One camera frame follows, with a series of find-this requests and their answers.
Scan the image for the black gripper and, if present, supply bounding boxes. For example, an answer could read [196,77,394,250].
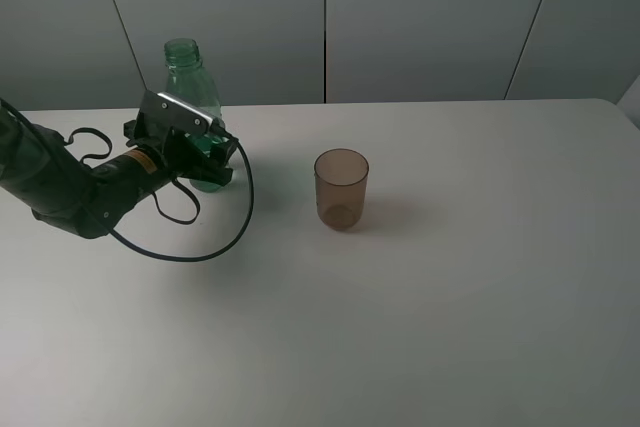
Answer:
[123,119,235,186]

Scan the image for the green transparent plastic bottle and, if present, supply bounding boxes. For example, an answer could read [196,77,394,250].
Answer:
[163,37,232,194]

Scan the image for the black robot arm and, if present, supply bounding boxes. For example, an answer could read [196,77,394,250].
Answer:
[1,91,237,239]

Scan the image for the pink translucent plastic cup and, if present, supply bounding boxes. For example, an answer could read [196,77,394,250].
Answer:
[314,148,369,231]

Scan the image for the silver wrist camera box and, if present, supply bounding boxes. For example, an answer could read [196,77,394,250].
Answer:
[139,90,226,137]

